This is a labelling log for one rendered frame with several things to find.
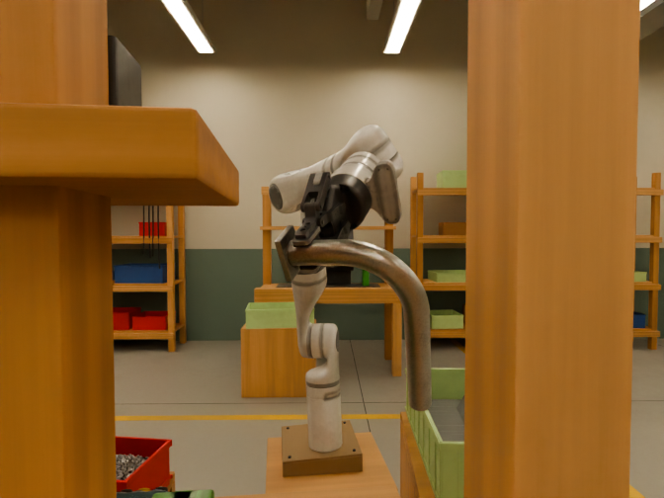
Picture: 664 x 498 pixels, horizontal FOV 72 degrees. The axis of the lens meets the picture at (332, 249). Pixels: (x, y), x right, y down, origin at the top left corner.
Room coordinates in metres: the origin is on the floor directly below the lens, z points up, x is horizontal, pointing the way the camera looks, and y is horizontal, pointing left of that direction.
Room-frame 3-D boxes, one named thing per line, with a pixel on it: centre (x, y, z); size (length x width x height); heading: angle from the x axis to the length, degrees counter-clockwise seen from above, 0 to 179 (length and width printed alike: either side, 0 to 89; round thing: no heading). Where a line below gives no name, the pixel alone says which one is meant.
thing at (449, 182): (5.84, -2.55, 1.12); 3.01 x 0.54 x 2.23; 91
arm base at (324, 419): (1.22, 0.02, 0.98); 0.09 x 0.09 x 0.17; 9
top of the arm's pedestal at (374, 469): (1.22, 0.02, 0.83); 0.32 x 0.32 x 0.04; 7
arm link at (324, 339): (1.22, 0.03, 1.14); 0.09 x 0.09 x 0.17; 82
